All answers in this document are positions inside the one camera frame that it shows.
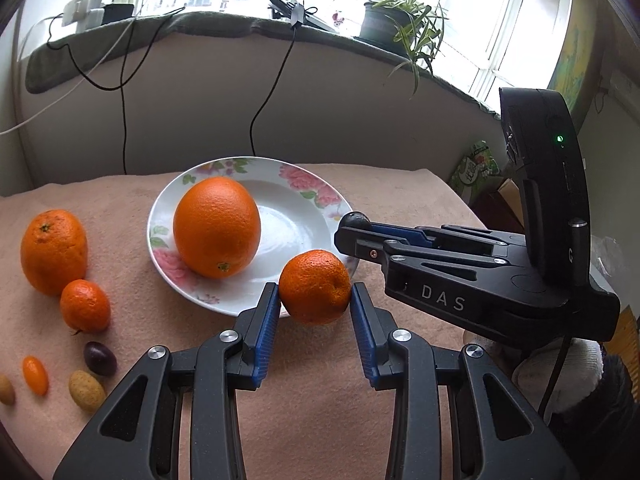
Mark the large orange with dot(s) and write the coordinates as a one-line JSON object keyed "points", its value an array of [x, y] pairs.
{"points": [[215, 225], [52, 250]]}

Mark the person's right hand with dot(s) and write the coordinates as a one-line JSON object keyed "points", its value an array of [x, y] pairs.
{"points": [[580, 370]]}

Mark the white charger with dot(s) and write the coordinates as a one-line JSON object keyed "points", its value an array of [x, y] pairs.
{"points": [[82, 12]]}

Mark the cardboard box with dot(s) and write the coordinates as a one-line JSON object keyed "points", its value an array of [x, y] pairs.
{"points": [[510, 200]]}

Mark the grey windowsill cloth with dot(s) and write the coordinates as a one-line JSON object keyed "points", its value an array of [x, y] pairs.
{"points": [[200, 22]]}

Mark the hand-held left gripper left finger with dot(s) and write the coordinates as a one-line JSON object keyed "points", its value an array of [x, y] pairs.
{"points": [[265, 340]]}

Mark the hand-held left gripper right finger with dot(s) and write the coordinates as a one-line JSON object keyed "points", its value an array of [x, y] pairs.
{"points": [[364, 340]]}

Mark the small mandarin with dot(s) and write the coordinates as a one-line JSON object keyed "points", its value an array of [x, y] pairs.
{"points": [[85, 307]]}

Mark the person's right forearm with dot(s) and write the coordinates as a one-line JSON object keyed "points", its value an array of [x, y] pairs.
{"points": [[617, 395]]}

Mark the white floral plate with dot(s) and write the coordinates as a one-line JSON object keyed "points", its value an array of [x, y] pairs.
{"points": [[295, 230]]}

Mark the bumpy mandarin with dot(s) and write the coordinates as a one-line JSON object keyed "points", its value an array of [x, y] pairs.
{"points": [[315, 285]]}

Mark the green bag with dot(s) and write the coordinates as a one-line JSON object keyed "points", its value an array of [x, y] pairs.
{"points": [[472, 170]]}

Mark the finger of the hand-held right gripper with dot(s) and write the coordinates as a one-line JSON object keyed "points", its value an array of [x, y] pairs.
{"points": [[400, 231], [357, 242]]}

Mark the potted spider plant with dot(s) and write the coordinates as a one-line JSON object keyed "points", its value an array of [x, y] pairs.
{"points": [[385, 27]]}

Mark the dark purple plum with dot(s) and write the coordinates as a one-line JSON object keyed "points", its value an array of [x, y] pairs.
{"points": [[99, 357]]}

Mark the orange kumquat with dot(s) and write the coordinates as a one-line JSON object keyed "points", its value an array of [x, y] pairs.
{"points": [[35, 375]]}

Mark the clear plastic bag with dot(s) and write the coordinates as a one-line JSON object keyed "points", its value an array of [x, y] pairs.
{"points": [[612, 260]]}

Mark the brown longan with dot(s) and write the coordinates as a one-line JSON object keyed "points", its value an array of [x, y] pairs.
{"points": [[6, 390], [86, 391]]}

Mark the black adapter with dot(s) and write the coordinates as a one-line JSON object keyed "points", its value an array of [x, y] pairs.
{"points": [[292, 10]]}

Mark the pink blanket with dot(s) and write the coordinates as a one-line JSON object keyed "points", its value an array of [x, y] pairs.
{"points": [[310, 410]]}

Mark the dark purple grape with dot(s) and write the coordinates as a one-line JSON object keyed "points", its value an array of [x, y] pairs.
{"points": [[356, 220]]}

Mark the black box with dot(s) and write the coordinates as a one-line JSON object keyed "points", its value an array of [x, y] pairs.
{"points": [[118, 13]]}

